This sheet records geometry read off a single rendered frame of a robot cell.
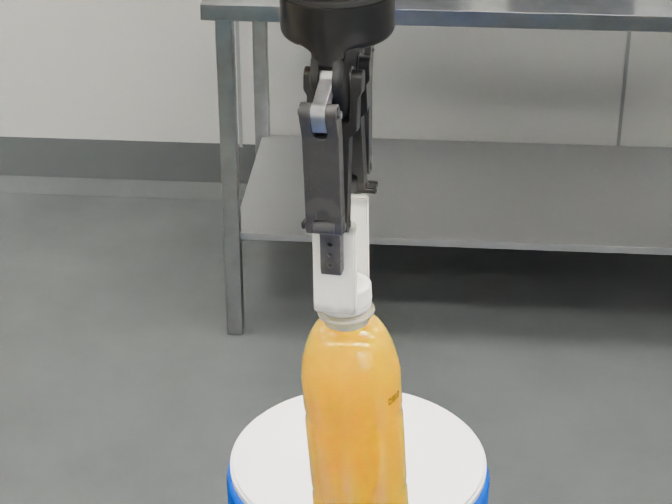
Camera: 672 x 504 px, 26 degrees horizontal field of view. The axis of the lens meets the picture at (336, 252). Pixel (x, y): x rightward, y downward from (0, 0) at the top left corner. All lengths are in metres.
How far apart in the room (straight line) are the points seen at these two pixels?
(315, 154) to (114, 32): 3.54
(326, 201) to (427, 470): 0.67
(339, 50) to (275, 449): 0.75
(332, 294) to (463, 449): 0.61
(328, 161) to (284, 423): 0.74
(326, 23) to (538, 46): 3.45
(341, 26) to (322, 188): 0.11
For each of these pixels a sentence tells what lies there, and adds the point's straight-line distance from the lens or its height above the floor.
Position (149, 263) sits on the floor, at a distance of 4.16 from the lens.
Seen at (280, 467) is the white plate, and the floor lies 1.04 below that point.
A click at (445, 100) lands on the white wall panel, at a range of 4.41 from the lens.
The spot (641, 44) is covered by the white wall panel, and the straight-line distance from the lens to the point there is 4.38.
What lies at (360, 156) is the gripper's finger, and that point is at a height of 1.55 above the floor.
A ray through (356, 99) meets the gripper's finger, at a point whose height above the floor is 1.61.
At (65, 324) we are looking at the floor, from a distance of 3.90.
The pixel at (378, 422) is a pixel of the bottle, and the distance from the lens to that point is 1.07.
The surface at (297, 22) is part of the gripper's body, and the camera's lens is 0.93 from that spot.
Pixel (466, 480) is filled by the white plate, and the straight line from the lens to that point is 1.56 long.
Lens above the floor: 1.97
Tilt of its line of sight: 28 degrees down
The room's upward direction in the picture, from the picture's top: straight up
